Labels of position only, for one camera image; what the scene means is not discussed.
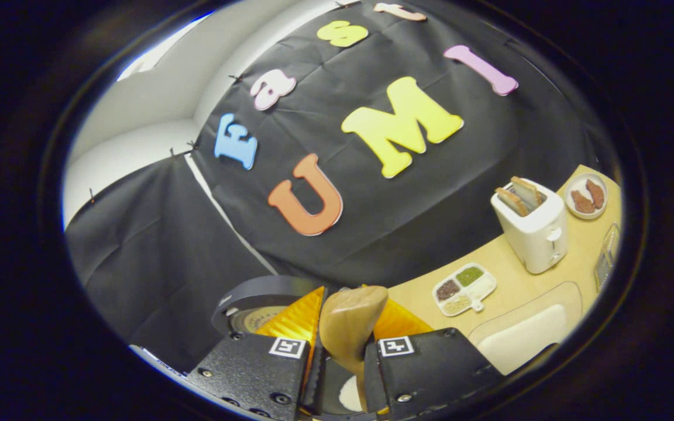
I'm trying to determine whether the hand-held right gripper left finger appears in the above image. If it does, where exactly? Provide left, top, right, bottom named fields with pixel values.
left=188, top=285, right=326, bottom=421

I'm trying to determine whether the brown meat piece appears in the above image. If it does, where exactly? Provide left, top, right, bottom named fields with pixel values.
left=585, top=179, right=606, bottom=210
left=571, top=190, right=596, bottom=215

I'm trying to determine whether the wooden spoon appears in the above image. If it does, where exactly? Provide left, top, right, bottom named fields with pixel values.
left=318, top=285, right=389, bottom=410

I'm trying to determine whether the metal wire chopstick holder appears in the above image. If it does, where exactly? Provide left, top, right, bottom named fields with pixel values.
left=593, top=222, right=621, bottom=293

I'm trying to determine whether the white plate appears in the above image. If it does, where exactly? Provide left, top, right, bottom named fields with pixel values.
left=563, top=172, right=608, bottom=220

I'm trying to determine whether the dark grey rice cooker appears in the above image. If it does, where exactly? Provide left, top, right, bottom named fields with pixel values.
left=211, top=275, right=376, bottom=419

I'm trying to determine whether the clear rice container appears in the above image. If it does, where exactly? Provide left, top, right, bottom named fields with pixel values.
left=467, top=281, right=584, bottom=376

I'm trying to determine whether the white toaster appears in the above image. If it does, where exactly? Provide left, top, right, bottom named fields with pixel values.
left=490, top=178, right=569, bottom=275

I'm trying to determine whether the white divided grain tray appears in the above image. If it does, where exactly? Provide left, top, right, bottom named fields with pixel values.
left=432, top=263, right=497, bottom=318

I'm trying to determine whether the toast slice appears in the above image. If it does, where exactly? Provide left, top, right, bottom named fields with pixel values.
left=495, top=187, right=529, bottom=218
left=510, top=176, right=544, bottom=208

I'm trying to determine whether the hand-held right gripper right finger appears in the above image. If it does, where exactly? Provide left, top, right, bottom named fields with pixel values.
left=362, top=285, right=504, bottom=419

